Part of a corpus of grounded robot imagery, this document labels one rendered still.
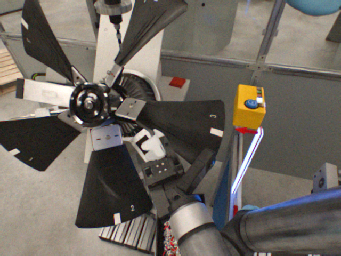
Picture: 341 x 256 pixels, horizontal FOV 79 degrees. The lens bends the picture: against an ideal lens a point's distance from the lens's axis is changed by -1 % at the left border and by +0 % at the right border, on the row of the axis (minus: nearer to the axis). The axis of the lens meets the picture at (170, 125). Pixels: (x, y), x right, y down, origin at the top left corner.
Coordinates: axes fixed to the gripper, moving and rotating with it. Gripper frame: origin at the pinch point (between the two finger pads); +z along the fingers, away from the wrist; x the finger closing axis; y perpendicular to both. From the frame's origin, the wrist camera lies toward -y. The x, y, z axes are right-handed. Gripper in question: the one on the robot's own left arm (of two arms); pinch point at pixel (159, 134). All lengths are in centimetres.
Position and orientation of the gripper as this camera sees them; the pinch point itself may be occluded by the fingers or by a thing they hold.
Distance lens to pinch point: 52.9
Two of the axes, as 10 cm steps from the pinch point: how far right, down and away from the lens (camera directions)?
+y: -9.2, 3.5, -1.9
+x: 1.0, 6.6, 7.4
